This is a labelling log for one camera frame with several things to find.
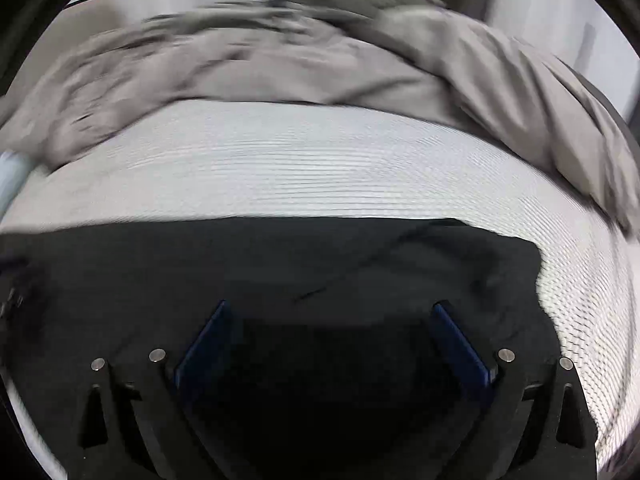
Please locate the beige padded headboard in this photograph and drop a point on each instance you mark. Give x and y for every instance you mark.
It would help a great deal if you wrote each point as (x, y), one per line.
(125, 10)

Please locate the light blue pillow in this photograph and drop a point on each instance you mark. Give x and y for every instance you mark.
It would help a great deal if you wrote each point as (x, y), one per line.
(11, 180)

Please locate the black pants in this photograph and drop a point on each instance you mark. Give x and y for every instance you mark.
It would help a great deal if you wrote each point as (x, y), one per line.
(310, 260)

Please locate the bed with white honeycomb sheet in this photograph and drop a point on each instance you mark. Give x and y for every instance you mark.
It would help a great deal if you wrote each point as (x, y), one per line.
(325, 170)

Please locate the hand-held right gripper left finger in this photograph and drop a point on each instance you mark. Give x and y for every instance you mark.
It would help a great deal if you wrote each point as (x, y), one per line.
(200, 355)

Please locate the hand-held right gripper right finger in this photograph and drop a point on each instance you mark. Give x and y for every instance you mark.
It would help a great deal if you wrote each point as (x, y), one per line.
(462, 350)

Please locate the light grey duvet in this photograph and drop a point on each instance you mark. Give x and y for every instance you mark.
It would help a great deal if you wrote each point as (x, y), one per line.
(280, 65)

